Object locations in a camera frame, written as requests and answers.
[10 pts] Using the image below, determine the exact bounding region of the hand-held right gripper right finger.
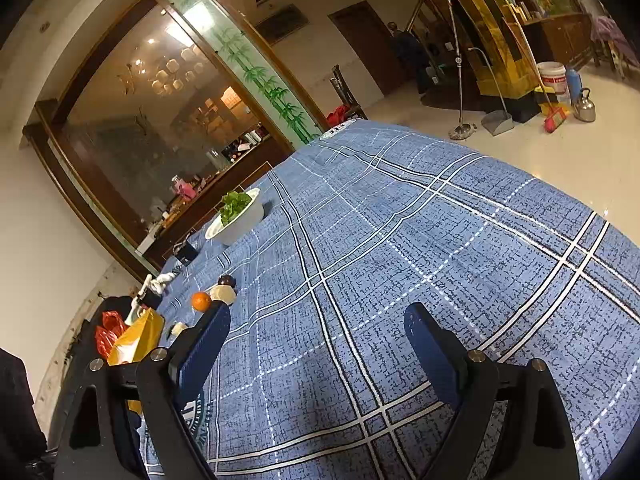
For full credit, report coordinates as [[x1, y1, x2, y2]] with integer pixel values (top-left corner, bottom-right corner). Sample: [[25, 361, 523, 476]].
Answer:
[[403, 302, 581, 480]]

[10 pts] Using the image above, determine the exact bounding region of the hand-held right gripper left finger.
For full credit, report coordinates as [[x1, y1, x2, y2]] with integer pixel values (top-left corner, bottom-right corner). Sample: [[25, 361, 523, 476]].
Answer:
[[52, 302, 232, 480]]

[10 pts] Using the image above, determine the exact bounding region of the yellow cardboard box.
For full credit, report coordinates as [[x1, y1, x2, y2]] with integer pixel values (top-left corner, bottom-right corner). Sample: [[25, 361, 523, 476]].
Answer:
[[106, 309, 165, 416]]

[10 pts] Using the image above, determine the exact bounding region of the white glove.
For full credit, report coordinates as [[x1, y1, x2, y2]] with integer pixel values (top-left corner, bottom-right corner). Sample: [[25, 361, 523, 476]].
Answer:
[[125, 290, 151, 326]]

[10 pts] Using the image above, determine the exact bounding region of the white crumpled tissue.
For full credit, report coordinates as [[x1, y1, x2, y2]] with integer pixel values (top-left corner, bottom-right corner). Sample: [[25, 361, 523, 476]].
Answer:
[[150, 271, 177, 295]]

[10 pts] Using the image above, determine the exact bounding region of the red plastic bag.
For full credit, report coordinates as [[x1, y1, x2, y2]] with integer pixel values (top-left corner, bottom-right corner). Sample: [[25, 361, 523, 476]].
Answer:
[[95, 310, 128, 359]]

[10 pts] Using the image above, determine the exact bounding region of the black power box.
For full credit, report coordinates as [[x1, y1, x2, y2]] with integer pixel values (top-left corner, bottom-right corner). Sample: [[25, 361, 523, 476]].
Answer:
[[175, 240, 200, 267]]

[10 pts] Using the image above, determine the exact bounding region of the blue plaid tablecloth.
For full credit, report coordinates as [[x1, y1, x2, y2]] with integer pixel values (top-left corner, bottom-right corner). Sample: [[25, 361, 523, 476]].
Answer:
[[137, 120, 640, 480]]

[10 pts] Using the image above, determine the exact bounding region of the white bowl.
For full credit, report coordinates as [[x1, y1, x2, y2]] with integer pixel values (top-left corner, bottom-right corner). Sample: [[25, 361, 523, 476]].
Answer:
[[204, 188, 265, 246]]

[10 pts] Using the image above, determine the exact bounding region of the green lettuce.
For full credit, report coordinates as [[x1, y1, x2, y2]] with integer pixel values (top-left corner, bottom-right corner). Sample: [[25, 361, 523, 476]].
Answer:
[[219, 191, 253, 226]]

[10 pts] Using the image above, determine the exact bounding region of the pink bottle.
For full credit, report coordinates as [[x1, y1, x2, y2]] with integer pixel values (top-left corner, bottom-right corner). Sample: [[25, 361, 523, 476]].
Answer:
[[172, 176, 197, 203]]

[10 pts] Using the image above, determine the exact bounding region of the wooden counter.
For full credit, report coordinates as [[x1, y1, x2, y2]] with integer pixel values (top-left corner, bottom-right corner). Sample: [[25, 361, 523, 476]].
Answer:
[[135, 132, 296, 271]]

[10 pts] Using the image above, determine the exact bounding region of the dark cloth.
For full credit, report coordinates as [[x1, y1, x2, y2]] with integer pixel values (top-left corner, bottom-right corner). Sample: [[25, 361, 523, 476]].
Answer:
[[0, 347, 48, 466]]

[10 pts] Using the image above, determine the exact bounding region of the grey dustpan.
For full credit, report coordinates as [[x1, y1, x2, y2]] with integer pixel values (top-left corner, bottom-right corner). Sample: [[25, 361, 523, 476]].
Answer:
[[467, 46, 515, 137]]

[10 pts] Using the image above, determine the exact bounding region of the red cloth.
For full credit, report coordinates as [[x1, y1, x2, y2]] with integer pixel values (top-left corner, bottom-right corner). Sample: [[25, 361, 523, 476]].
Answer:
[[327, 105, 360, 127]]

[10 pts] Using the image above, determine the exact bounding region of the red broom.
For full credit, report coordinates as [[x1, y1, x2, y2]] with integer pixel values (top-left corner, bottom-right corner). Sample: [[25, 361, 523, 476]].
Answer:
[[512, 17, 571, 133]]

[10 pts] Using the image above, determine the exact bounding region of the wooden chair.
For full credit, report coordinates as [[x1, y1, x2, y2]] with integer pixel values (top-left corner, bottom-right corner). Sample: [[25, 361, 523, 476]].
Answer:
[[330, 64, 363, 121]]

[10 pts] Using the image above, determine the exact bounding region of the metal kettle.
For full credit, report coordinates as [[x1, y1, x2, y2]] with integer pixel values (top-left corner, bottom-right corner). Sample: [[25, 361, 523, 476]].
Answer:
[[572, 87, 597, 123]]

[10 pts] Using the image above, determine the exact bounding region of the mop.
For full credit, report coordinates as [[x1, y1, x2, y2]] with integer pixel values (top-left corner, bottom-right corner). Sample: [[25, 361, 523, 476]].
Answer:
[[442, 0, 476, 141]]

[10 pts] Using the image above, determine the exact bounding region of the bamboo painted glass panel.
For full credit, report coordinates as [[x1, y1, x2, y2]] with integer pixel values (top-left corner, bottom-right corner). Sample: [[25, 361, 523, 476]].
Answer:
[[160, 0, 323, 147]]

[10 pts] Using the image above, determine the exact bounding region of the white bucket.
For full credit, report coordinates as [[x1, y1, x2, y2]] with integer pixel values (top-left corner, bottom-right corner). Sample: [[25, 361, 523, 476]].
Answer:
[[536, 61, 569, 98]]

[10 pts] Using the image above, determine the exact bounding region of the wooden door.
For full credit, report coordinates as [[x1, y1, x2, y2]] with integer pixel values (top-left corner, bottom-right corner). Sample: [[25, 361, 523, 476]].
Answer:
[[327, 0, 408, 98]]

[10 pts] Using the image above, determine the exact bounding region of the wooden cabinet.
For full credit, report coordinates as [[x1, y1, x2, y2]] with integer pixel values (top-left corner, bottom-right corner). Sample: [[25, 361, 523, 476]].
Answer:
[[525, 10, 603, 68]]

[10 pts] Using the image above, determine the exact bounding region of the pink cloth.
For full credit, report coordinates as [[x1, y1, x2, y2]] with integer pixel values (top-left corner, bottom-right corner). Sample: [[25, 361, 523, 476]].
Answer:
[[590, 15, 626, 81]]

